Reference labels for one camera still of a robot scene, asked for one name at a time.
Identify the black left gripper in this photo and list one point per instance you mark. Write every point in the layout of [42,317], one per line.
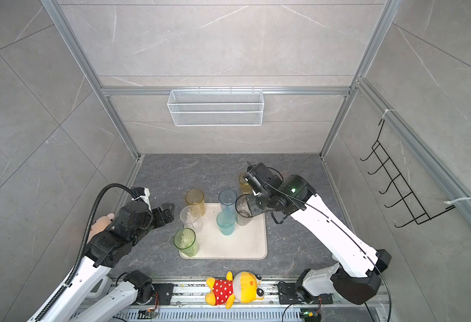
[169,214]

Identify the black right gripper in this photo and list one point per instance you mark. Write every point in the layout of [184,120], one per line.
[255,208]

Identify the clear plastic cup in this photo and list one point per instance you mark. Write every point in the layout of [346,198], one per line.
[191,217]

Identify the tall amber plastic cup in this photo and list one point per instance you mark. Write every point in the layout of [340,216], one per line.
[195,198]

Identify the tall green plastic cup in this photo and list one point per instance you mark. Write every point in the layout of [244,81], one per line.
[185,241]

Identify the dark grey plastic cup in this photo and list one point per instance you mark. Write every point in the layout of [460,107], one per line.
[243,209]

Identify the blue plastic cup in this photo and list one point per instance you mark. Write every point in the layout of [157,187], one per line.
[227,200]

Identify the beige plastic tray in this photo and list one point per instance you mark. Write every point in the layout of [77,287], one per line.
[247,242]

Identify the teal plastic cup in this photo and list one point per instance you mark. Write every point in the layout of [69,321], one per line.
[226,222]

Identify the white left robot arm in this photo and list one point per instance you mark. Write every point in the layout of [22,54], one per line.
[97,256]

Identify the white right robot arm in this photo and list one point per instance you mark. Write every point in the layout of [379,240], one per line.
[356,275]

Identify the short amber plastic cup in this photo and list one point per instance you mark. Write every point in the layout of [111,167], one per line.
[244,185]

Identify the pink boy plush doll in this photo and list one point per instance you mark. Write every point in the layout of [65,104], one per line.
[100,224]

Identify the yellow bear plush toy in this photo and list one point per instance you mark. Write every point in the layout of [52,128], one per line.
[243,287]

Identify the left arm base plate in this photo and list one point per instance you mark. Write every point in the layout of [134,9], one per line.
[163,292]

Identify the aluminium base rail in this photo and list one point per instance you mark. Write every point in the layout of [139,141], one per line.
[191,294]

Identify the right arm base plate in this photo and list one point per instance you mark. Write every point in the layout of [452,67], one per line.
[289,293]

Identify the white wire mesh basket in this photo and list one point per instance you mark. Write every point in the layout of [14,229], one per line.
[216,107]

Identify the black wire hook rack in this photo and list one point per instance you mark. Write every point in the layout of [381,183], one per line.
[417,213]

